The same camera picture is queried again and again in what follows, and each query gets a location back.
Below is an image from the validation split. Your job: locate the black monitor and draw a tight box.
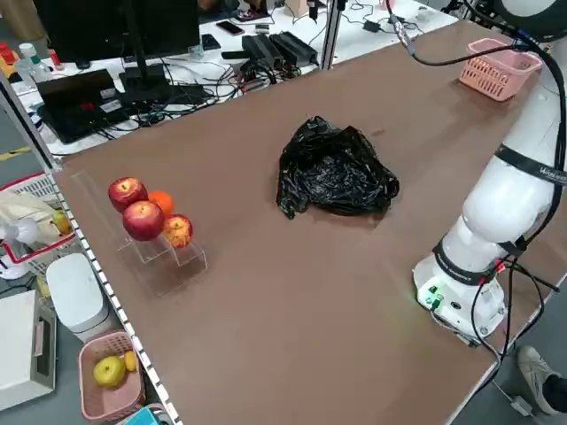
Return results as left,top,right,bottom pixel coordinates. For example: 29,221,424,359
33,0,201,63

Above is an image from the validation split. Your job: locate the black laptop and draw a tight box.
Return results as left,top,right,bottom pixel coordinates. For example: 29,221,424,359
35,69,134,145

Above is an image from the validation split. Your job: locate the rounded white appliance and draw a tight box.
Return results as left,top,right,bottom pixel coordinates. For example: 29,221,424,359
45,252,112,342

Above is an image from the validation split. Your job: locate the white plastic bottle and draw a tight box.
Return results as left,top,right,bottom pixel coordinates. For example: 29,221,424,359
15,42,53,84

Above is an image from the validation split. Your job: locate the person's shoe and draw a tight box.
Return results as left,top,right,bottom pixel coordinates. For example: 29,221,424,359
517,345,567,416

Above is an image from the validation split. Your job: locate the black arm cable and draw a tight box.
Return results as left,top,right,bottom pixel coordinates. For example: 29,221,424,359
384,0,567,178

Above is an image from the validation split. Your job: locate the white basket red rim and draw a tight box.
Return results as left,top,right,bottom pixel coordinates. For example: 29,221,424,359
0,172,79,263

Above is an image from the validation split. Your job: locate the orange fruit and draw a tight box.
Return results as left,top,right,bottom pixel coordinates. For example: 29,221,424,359
147,190,175,218

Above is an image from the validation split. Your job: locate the green yellow fruit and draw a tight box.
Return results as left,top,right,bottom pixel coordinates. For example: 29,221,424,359
51,210,73,236

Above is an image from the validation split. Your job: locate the yellow pear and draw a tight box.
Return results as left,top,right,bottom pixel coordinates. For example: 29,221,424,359
93,356,128,390

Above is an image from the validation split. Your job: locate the black monitor stand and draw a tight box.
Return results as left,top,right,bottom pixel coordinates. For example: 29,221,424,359
118,0,206,104

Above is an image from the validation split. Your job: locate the red yellow apple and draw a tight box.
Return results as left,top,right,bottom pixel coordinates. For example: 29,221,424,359
162,213,194,249

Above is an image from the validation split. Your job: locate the aluminium frame post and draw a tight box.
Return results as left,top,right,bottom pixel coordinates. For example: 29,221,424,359
322,0,347,71
0,73,66,173

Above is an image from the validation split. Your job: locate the teal box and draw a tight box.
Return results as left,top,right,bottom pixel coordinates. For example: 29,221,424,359
128,406,167,425

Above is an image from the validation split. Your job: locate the grey white box machine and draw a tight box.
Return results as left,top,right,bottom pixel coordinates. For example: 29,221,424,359
0,290,58,411

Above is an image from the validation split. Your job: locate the clear acrylic fruit stand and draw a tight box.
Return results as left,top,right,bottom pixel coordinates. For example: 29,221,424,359
70,170,208,297

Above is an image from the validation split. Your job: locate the black power supply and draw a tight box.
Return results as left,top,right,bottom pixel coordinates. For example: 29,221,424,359
268,31,319,66
242,34,284,71

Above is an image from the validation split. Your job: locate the pink plastic basket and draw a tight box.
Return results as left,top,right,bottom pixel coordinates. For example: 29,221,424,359
79,330,147,421
458,38,544,102

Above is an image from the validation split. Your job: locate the black plastic bag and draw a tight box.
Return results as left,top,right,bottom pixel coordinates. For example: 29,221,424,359
276,115,400,220

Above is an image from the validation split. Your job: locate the slotted aluminium table rail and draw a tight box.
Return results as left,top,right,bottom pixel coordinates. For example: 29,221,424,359
52,170,183,425

